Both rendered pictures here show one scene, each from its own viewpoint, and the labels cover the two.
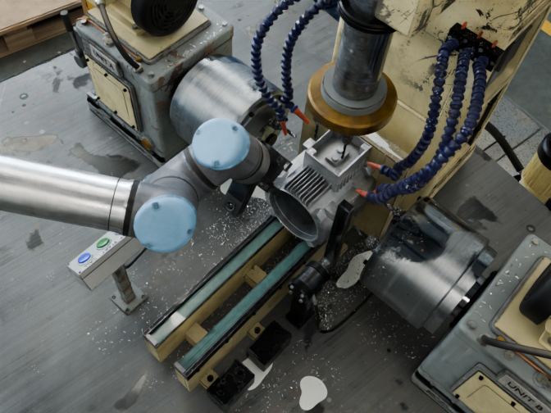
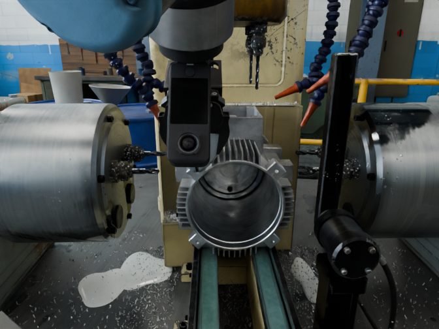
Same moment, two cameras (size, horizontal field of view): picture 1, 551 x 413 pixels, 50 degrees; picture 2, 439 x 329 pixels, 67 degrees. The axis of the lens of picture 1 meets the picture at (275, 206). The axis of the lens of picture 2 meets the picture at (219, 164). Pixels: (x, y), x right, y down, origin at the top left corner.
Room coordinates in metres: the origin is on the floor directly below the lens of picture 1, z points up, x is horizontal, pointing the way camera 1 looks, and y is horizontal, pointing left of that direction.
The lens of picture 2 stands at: (0.35, 0.27, 1.25)
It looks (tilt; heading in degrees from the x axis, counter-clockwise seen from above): 19 degrees down; 322
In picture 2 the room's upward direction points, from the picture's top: straight up
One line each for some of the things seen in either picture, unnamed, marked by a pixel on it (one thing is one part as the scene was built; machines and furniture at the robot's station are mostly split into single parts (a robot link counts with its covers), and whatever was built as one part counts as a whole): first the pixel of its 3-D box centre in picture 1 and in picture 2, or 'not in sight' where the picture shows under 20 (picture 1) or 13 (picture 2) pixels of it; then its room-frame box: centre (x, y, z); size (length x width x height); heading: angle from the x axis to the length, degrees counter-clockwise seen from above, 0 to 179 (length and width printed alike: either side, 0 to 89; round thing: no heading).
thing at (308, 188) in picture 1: (320, 190); (232, 183); (0.80, -0.10, 1.01); 0.20 x 0.19 x 0.19; 143
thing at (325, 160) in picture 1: (336, 157); (232, 130); (0.83, -0.13, 1.11); 0.12 x 0.11 x 0.07; 143
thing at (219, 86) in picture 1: (216, 103); (40, 172); (1.01, 0.18, 1.04); 0.37 x 0.25 x 0.25; 53
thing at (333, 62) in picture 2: (336, 237); (334, 147); (0.61, -0.14, 1.12); 0.04 x 0.03 x 0.26; 143
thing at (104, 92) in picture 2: not in sight; (112, 104); (2.37, -0.47, 0.93); 0.25 x 0.24 x 0.25; 133
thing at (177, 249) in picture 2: not in sight; (180, 236); (0.92, -0.06, 0.86); 0.07 x 0.06 x 0.12; 53
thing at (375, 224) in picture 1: (357, 162); (228, 175); (0.92, -0.20, 0.97); 0.30 x 0.11 x 0.34; 53
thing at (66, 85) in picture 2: not in sight; (65, 89); (2.96, -0.36, 0.99); 0.24 x 0.22 x 0.24; 43
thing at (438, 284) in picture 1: (436, 271); (409, 170); (0.60, -0.37, 1.04); 0.41 x 0.25 x 0.25; 53
